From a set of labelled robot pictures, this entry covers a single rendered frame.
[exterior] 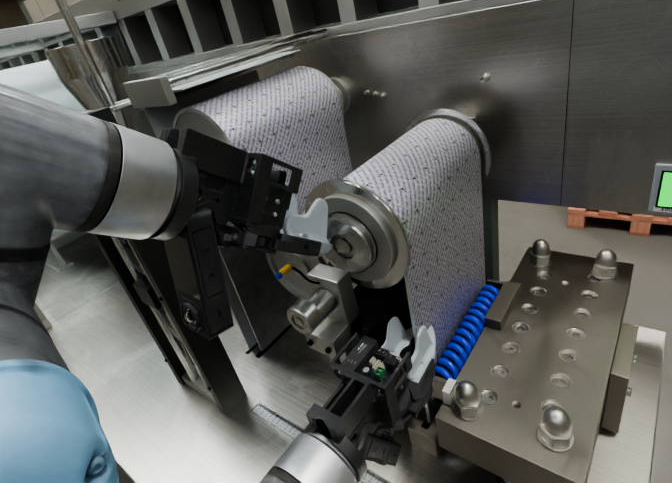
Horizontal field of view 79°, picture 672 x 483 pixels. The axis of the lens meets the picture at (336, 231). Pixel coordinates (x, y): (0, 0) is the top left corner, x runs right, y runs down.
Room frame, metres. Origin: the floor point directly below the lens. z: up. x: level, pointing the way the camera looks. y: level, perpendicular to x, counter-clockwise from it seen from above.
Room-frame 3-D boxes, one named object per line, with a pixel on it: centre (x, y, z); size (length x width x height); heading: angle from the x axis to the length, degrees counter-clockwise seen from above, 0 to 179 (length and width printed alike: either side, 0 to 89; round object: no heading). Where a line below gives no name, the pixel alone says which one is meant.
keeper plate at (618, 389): (0.35, -0.34, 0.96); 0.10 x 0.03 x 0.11; 136
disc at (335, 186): (0.41, -0.02, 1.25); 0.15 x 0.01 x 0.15; 46
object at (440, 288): (0.46, -0.15, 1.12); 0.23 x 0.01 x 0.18; 136
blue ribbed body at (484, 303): (0.44, -0.16, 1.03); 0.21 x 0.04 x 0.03; 136
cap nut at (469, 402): (0.32, -0.11, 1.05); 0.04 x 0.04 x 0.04
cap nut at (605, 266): (0.49, -0.40, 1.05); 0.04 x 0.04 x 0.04
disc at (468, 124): (0.60, -0.19, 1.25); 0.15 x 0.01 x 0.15; 46
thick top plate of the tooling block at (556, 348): (0.41, -0.26, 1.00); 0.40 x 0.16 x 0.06; 136
